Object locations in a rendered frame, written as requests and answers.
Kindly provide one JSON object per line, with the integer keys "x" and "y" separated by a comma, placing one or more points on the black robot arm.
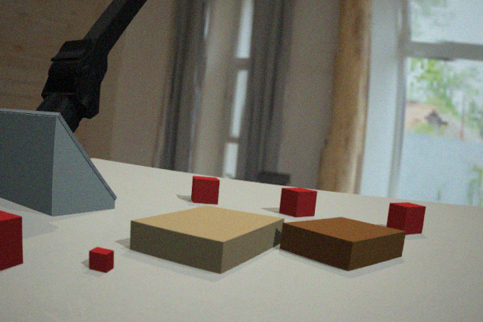
{"x": 75, "y": 76}

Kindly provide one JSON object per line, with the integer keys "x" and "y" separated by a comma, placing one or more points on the tan rectangular block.
{"x": 208, "y": 238}

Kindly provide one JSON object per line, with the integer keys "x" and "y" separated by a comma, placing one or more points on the brown square block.
{"x": 342, "y": 243}

